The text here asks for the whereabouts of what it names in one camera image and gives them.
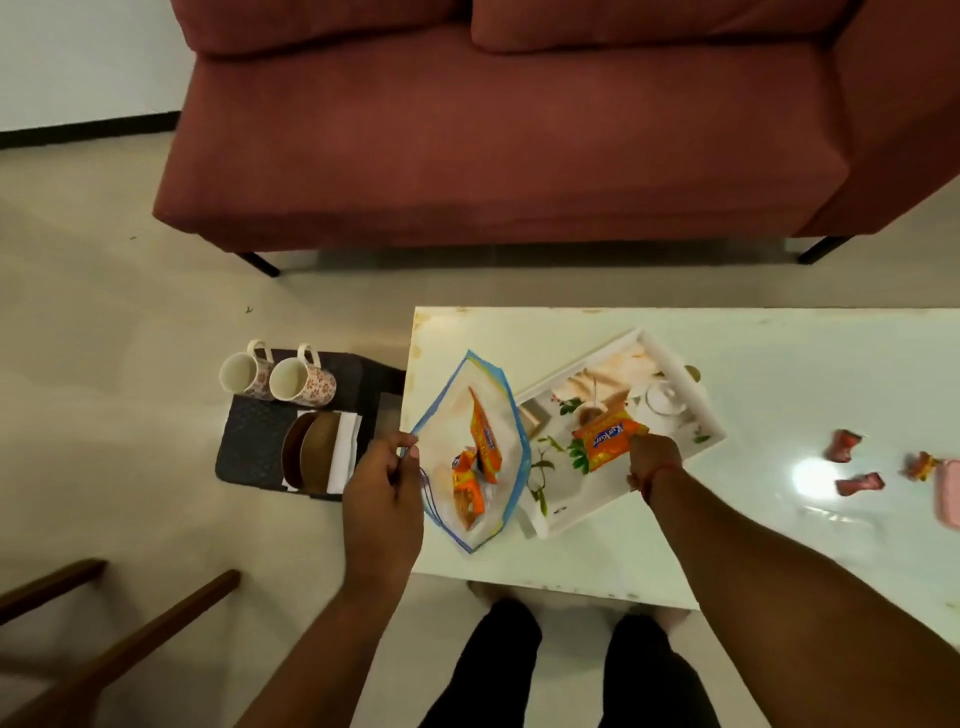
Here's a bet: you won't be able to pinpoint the person's right hand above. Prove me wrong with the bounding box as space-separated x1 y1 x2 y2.
628 433 684 498

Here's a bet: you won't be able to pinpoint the person's left hand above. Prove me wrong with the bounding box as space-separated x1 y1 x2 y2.
342 431 425 594

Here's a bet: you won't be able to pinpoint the orange snack packet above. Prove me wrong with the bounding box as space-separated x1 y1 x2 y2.
450 448 488 531
571 410 651 473
467 386 505 486

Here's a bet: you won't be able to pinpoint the white paper napkins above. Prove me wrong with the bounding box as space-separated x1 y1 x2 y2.
283 408 364 497

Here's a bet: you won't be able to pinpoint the white printed tray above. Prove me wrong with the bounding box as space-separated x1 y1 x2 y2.
513 327 727 541

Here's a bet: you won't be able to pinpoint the clear zip bag blue edge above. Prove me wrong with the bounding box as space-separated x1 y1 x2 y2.
408 350 533 555

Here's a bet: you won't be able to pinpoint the floral white mug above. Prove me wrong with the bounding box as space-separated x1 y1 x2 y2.
268 343 339 409
218 339 276 402

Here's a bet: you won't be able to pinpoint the red candy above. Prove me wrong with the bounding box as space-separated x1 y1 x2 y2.
824 428 865 465
835 471 887 499

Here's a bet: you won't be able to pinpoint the person's right forearm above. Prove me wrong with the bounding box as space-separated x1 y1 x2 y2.
644 466 960 728

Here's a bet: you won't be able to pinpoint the person's left forearm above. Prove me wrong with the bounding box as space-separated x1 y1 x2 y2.
236 577 421 728

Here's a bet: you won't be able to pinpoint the person's right foot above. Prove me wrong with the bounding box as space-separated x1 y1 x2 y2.
637 605 692 637

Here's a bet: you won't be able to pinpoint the light brown round coaster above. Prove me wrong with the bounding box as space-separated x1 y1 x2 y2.
299 410 343 497

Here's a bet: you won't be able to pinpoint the dark brown round coaster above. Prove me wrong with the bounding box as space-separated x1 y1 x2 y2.
280 410 320 493

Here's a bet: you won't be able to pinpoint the black plastic stool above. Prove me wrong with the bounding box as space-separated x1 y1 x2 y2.
215 348 407 502

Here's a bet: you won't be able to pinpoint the black trousers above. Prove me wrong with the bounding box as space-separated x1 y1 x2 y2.
419 597 721 728

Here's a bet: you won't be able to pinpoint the pink container lid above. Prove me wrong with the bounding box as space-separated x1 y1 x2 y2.
933 458 960 532

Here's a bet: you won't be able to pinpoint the brown wooden chair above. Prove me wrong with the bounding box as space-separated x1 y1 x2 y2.
0 558 243 728

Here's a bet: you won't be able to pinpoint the maroon fabric sofa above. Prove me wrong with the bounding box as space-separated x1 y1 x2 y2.
153 0 960 280

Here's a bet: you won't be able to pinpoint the maroon sofa cushion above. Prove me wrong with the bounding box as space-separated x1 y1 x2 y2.
470 0 858 55
170 0 471 58

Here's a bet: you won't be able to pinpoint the red thread bracelet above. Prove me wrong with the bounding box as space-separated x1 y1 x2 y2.
637 462 683 498

